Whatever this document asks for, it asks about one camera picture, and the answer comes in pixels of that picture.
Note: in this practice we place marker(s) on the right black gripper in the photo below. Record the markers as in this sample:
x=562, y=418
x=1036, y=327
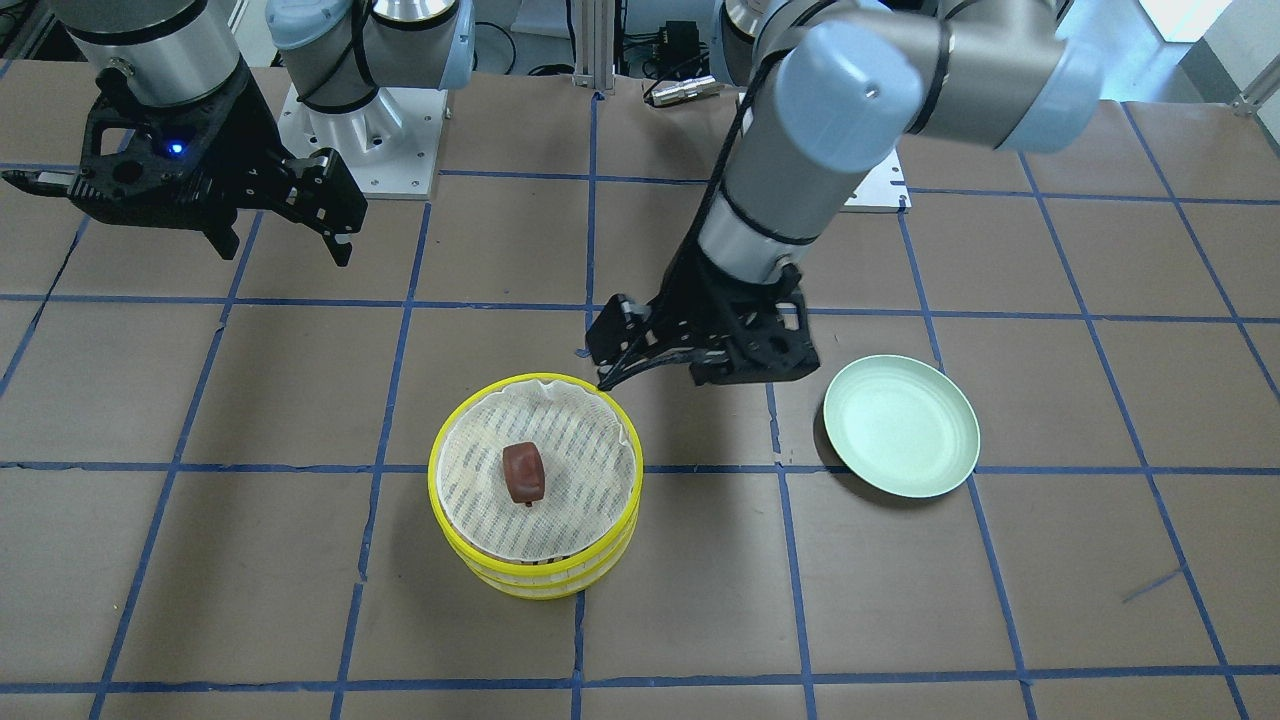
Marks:
x=243, y=150

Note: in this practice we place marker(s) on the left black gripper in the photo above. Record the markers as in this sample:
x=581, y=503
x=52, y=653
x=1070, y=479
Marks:
x=693, y=296

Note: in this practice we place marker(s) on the yellow steamer layer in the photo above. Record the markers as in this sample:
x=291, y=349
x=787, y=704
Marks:
x=536, y=483
x=548, y=580

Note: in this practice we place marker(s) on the brown steamed bun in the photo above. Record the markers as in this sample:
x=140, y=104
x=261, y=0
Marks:
x=524, y=473

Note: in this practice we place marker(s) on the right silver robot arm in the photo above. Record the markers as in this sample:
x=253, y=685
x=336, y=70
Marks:
x=338, y=54

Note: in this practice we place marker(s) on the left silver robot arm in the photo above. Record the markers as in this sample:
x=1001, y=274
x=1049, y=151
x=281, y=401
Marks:
x=830, y=87

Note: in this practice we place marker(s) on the white steamer cloth liner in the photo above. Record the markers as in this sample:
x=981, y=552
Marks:
x=590, y=458

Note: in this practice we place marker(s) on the light green plate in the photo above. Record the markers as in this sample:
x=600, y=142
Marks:
x=902, y=426

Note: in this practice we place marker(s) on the silver metal connector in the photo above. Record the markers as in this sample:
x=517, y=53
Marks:
x=683, y=91

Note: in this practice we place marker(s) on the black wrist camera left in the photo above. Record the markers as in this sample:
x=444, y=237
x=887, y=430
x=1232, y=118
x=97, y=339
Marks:
x=619, y=333

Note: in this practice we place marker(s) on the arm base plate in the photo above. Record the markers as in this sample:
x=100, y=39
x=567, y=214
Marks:
x=884, y=189
x=391, y=146

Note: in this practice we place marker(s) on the aluminium frame post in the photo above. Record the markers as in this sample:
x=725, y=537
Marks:
x=595, y=35

